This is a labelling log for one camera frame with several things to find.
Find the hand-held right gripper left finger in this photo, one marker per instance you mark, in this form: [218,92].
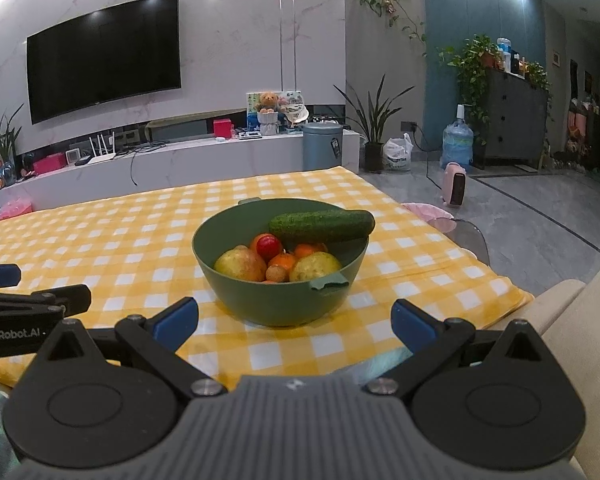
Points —
[176,321]

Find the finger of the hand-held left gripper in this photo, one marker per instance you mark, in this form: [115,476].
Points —
[72,299]
[0,275]

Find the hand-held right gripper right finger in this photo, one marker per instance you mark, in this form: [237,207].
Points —
[414,324]

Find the yellow-green pear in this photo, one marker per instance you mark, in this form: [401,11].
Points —
[240,265]
[314,266]

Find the green colander bowl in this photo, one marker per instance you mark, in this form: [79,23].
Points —
[280,305]

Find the orange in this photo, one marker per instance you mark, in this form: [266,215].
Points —
[307,250]
[256,245]
[281,261]

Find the small brown fruit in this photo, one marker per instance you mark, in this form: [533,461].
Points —
[276,274]

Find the green cucumber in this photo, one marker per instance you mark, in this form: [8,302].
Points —
[320,226]

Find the pink plastic bag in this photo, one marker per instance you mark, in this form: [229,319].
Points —
[14,208]

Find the yellow checkered tablecloth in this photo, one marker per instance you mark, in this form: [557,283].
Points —
[130,230]

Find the transparent chair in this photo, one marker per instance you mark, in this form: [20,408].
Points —
[472,240]

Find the pink seat cushion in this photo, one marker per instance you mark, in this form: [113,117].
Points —
[427,211]

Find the pink box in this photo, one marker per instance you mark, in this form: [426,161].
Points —
[49,165]

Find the small green potted plant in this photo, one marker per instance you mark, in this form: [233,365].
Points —
[5,140]

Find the small white clock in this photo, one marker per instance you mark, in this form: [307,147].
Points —
[73,157]

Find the white router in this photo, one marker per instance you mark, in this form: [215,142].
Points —
[102,157]

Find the pink space heater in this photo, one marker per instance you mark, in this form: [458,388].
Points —
[455,185]

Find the white marble television console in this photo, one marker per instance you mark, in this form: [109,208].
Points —
[205,165]

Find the white plastic bag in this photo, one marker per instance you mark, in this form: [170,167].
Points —
[397,155]

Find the blue water jug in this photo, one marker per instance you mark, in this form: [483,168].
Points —
[456,145]

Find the red box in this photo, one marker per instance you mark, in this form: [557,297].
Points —
[223,128]

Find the grey-blue pedal trash can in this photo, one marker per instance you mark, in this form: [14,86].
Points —
[322,147]

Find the long-leaf plant in black pot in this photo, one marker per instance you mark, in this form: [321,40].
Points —
[374,125]

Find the teddy bear bouquet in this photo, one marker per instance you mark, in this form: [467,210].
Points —
[268,112]

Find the dark grey drawer cabinet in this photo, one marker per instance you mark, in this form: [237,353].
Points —
[517,120]

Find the white hat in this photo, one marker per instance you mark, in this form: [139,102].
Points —
[294,112]

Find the black flat-screen television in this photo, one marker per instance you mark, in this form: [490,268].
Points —
[105,55]

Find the printed poster board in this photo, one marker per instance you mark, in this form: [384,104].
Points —
[292,96]

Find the leafy pothos plant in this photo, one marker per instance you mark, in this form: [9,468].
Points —
[470,70]

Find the bottles on cabinet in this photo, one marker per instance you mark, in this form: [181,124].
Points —
[507,55]

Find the hanging vine plant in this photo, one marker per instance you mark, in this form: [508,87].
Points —
[385,5]

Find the black wall socket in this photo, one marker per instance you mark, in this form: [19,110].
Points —
[409,125]

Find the small wall frame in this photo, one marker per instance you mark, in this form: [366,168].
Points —
[556,58]

